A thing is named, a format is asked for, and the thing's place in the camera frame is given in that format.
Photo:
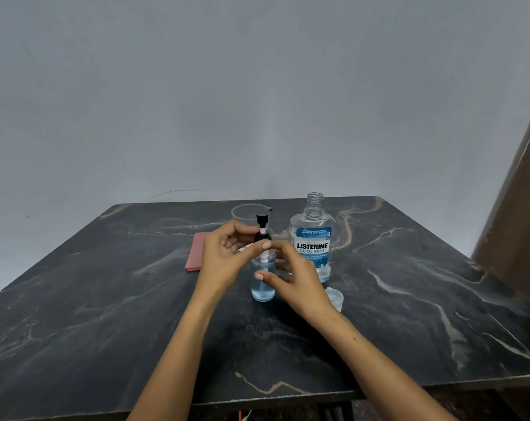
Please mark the clear plastic measuring beaker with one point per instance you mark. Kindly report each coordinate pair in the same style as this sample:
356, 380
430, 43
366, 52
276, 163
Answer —
245, 213

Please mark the black pump dispenser head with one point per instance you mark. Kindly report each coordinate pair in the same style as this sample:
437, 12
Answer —
262, 223

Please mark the person's left forearm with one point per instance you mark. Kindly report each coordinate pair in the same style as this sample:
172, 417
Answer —
179, 359

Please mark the person's right forearm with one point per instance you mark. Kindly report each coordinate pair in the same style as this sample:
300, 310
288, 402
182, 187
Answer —
379, 372

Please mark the person's right thumb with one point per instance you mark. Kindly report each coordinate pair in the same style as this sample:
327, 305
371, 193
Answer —
271, 280

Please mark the brown wooden door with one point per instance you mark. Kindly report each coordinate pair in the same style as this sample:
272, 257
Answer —
517, 223

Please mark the pink folded cloth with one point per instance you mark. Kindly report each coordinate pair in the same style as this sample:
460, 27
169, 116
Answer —
195, 254

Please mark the clear plastic bottle cap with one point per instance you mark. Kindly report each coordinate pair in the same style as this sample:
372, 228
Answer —
335, 298

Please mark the clear mouthwash bottle blue label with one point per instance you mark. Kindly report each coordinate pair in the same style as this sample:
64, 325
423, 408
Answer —
313, 241

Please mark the person's left hand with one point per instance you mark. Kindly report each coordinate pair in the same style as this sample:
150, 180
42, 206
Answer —
219, 263

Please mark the person's left thumb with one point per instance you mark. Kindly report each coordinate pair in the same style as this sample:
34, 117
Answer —
255, 252

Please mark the small clear bottle blue liquid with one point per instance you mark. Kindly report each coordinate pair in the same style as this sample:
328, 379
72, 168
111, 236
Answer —
263, 291

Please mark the person's right hand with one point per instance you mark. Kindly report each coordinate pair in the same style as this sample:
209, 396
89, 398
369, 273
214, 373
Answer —
306, 289

